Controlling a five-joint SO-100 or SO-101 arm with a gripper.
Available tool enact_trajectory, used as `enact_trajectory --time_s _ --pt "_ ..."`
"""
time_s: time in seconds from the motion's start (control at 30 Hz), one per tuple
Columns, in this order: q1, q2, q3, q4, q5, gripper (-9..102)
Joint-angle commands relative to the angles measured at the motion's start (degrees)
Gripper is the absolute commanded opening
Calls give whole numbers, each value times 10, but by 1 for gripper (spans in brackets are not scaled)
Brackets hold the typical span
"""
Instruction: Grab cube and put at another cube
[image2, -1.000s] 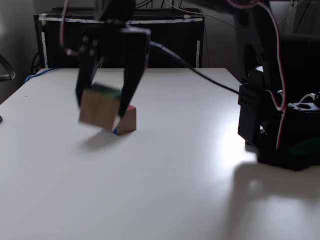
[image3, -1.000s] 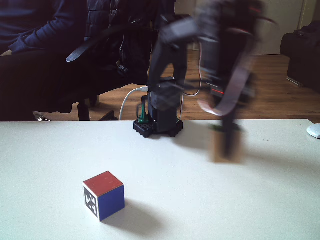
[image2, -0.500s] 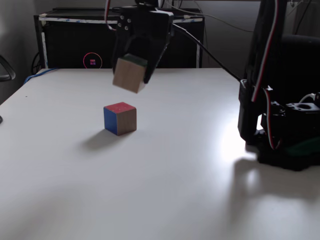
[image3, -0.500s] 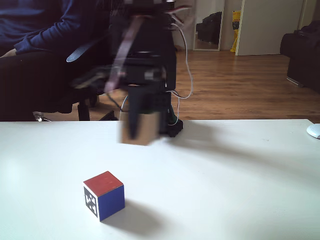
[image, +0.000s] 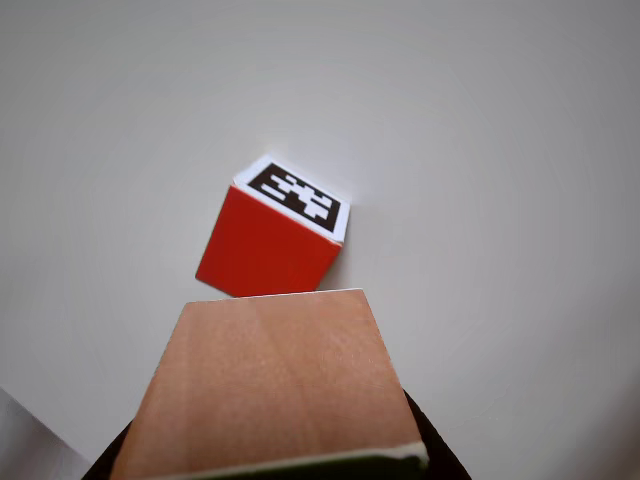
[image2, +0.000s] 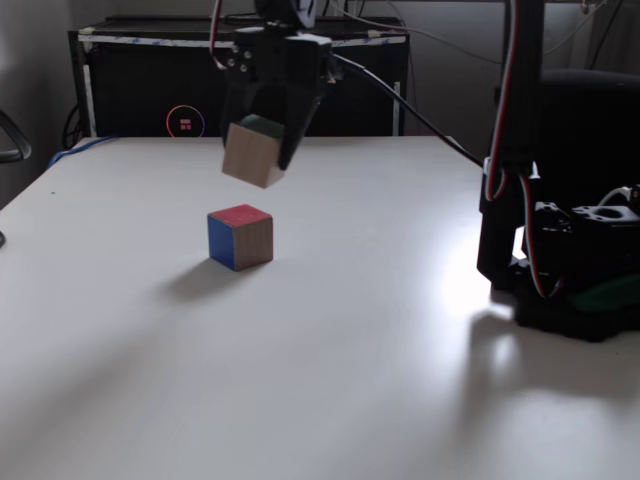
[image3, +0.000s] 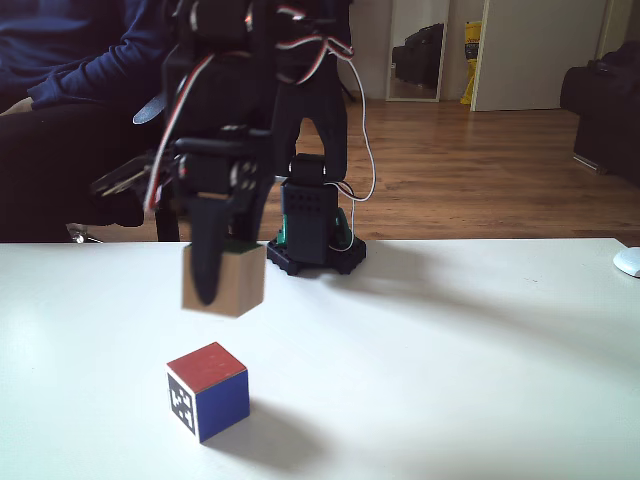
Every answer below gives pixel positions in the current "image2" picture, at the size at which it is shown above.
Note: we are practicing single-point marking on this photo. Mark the red and blue wooden cube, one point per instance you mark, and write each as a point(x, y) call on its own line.
point(240, 240)

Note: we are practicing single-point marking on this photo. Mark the green table clamp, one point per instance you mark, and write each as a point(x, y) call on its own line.
point(605, 295)

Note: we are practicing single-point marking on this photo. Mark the green-topped wooden cube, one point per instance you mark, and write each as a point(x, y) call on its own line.
point(250, 160)

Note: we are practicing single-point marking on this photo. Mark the black computer case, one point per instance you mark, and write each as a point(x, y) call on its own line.
point(150, 80)

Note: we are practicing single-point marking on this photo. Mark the grey chair armrest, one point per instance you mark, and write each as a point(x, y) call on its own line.
point(17, 142)

